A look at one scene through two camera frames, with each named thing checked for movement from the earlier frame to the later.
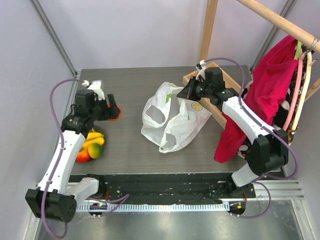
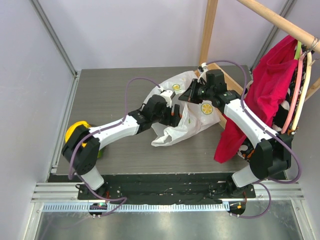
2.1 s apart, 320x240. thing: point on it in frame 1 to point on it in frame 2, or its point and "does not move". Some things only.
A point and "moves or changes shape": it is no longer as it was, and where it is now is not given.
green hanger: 298,50 does not move
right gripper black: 192,88 does not move
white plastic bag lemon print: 169,122 moves or changes shape
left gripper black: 112,112 to 176,118
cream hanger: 304,92 does not move
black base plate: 167,187 does not move
